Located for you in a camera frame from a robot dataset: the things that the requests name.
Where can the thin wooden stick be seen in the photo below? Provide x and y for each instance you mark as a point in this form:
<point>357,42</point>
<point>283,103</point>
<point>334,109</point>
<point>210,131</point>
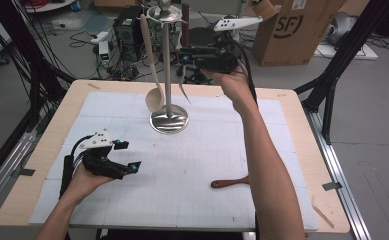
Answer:
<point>322,215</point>

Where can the person's left hand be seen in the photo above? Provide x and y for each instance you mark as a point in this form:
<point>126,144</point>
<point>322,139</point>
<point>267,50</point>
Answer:
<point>82,185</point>

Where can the large printed cardboard box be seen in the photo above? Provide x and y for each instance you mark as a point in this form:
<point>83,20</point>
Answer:
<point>292,43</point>

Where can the metal utensil stand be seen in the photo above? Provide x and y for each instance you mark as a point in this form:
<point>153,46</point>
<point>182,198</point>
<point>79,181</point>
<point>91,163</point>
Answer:
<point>166,66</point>

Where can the black frame strut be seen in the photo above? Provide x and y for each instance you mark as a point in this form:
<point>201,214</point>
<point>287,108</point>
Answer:
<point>345,50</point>

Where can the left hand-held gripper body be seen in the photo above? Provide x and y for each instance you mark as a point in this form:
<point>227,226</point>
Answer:
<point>98,160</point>

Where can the aluminium rail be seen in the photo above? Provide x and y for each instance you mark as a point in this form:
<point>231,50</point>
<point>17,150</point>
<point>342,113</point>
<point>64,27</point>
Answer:
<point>338,166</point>
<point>5,166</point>

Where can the reddish wooden spatula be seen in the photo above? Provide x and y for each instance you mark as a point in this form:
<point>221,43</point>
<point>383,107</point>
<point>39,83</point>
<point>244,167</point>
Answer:
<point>228,183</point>

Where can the black round stool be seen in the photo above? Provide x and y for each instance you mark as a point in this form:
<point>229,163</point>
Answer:
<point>200,36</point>

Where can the person's right hand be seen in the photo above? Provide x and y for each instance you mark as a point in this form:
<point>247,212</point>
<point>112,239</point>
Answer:
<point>237,88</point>

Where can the grey tape piece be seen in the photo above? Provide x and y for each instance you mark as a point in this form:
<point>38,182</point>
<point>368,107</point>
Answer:
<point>26,172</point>
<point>332,186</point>

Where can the black computer tower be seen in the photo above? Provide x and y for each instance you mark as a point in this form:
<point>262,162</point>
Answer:
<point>128,36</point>

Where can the beige ladle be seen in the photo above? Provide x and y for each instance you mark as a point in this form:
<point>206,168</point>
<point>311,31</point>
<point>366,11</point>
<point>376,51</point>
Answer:
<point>154,100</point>

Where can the white device with green display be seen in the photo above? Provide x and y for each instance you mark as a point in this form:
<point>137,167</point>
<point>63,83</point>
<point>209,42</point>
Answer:
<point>104,53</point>

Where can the white power strip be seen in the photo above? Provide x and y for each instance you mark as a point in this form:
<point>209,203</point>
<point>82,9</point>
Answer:
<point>100,36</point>

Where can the white floor board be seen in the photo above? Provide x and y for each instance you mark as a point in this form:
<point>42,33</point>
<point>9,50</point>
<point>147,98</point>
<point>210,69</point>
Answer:
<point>348,52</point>

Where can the grey bag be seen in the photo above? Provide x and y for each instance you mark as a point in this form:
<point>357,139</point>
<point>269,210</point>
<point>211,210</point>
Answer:
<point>343,26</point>

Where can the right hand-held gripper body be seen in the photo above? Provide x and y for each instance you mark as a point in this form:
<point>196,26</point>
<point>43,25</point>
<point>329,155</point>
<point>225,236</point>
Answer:
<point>218,60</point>

